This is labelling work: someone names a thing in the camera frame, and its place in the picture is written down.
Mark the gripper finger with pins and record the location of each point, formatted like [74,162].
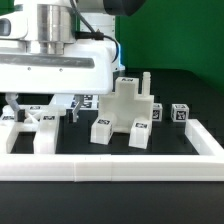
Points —
[72,113]
[11,99]

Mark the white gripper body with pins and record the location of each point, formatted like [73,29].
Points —
[84,68]

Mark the white chair back frame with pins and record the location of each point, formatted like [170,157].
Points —
[43,120]

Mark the white chair seat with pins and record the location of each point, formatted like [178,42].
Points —
[126,104]

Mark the white tagged cube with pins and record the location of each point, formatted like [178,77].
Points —
[157,112]
[179,112]

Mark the white marker base sheet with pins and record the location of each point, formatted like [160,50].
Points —
[69,101]

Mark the white U-shaped fence frame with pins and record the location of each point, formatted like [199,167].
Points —
[206,165]

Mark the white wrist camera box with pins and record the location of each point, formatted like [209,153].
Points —
[14,25]

